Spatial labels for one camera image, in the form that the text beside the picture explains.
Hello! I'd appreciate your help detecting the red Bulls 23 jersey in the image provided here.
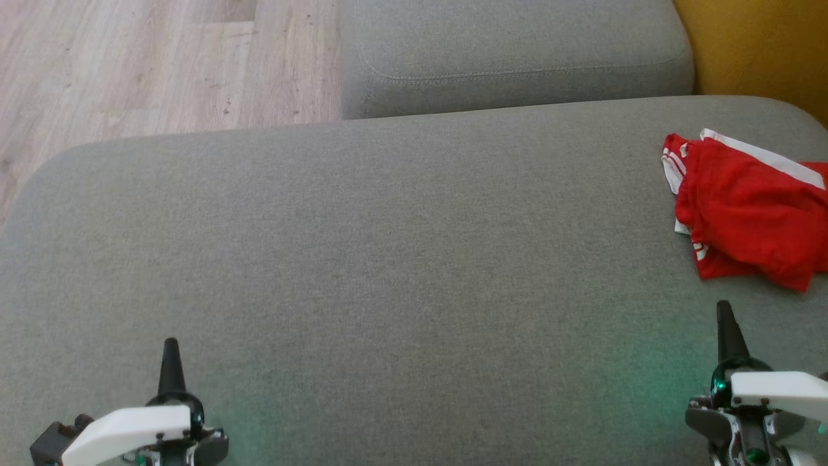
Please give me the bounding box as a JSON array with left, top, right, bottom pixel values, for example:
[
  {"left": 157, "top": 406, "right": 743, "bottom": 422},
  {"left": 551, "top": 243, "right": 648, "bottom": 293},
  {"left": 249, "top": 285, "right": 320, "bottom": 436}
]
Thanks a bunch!
[{"left": 661, "top": 132, "right": 817, "bottom": 293}]

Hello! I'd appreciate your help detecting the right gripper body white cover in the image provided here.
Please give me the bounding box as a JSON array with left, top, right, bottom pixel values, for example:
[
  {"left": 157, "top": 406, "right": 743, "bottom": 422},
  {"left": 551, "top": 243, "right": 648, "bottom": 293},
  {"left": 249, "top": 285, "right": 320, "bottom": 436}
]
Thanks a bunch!
[{"left": 685, "top": 357, "right": 828, "bottom": 466}]

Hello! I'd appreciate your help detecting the small grey sofa seat cushion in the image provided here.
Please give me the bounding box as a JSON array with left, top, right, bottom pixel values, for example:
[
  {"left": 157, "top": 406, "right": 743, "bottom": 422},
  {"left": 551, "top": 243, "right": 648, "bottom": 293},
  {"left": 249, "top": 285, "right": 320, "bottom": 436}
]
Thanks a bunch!
[{"left": 341, "top": 0, "right": 696, "bottom": 120}]

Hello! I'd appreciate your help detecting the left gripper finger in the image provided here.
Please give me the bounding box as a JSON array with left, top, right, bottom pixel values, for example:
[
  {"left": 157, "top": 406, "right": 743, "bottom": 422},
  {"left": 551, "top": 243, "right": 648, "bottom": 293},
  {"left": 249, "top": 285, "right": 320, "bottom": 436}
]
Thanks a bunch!
[{"left": 157, "top": 337, "right": 188, "bottom": 397}]

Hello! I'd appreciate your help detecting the large grey sofa seat cushion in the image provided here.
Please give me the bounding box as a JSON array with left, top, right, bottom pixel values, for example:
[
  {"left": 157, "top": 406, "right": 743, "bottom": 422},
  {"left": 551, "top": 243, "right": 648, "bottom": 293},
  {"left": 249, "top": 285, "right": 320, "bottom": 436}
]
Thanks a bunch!
[{"left": 0, "top": 95, "right": 828, "bottom": 466}]

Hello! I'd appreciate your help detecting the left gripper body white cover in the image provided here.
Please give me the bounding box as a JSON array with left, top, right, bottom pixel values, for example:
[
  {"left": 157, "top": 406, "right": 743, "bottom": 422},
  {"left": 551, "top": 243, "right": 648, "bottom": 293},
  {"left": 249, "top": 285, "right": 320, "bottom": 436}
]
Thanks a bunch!
[{"left": 61, "top": 391, "right": 230, "bottom": 466}]

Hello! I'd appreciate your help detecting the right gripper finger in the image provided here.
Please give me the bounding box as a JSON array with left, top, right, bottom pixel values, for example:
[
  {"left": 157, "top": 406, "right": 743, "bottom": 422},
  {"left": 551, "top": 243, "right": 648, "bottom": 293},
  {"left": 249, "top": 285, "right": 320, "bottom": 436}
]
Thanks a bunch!
[{"left": 716, "top": 299, "right": 750, "bottom": 367}]

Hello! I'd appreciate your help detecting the yellow sofa backrest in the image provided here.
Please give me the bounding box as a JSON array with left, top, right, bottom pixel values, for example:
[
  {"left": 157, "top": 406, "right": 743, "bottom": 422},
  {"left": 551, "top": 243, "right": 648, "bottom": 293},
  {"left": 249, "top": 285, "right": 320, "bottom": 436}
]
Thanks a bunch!
[{"left": 673, "top": 0, "right": 828, "bottom": 127}]

